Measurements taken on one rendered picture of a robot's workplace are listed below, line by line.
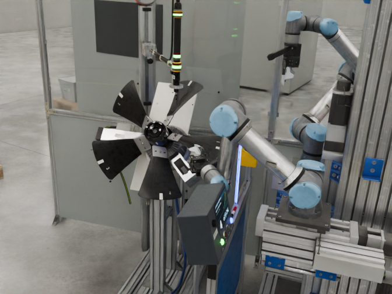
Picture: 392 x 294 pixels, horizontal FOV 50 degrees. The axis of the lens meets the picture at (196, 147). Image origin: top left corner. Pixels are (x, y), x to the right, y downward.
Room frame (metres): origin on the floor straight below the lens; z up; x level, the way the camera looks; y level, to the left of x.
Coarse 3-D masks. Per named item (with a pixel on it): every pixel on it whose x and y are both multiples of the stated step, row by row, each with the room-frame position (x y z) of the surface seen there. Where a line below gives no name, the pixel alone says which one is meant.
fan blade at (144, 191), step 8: (152, 160) 1.99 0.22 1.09; (160, 160) 2.02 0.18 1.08; (168, 160) 2.05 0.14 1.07; (152, 168) 1.96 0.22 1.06; (160, 168) 1.98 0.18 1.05; (168, 168) 2.01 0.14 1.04; (152, 176) 1.93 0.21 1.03; (160, 176) 1.95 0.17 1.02; (168, 176) 1.98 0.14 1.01; (144, 184) 1.89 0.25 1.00; (152, 184) 1.91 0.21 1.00; (160, 184) 1.92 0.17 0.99; (168, 184) 1.94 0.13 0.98; (176, 184) 1.97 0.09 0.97; (144, 192) 1.87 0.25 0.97; (152, 192) 1.88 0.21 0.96; (160, 192) 1.89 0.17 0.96; (176, 192) 1.93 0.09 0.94
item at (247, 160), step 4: (244, 152) 2.21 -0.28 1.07; (244, 156) 2.21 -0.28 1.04; (248, 156) 2.20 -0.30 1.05; (252, 156) 2.20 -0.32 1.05; (240, 160) 2.21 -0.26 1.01; (244, 160) 2.21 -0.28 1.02; (248, 160) 2.20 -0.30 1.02; (252, 160) 2.20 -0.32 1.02; (256, 160) 2.20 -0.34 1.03; (240, 164) 2.21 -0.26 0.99; (244, 164) 2.21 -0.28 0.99; (248, 164) 2.20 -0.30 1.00; (252, 164) 2.20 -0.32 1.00; (256, 164) 2.21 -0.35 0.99
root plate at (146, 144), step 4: (140, 136) 2.10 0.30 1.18; (144, 136) 2.10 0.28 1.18; (136, 140) 2.10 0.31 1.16; (144, 140) 2.10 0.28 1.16; (136, 144) 2.10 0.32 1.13; (140, 144) 2.10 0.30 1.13; (144, 144) 2.11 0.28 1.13; (148, 144) 2.11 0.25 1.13; (140, 148) 2.10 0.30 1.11; (144, 148) 2.11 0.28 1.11; (148, 148) 2.11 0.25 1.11
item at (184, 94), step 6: (186, 84) 2.29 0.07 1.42; (192, 84) 2.25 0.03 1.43; (198, 84) 2.23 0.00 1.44; (180, 90) 2.29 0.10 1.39; (186, 90) 2.24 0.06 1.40; (192, 90) 2.21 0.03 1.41; (198, 90) 2.18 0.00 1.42; (174, 96) 2.30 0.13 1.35; (180, 96) 2.24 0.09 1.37; (186, 96) 2.20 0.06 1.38; (192, 96) 2.17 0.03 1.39; (174, 102) 2.25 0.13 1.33; (180, 102) 2.19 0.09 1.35; (186, 102) 2.16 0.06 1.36; (174, 108) 2.18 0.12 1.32; (168, 114) 2.20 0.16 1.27
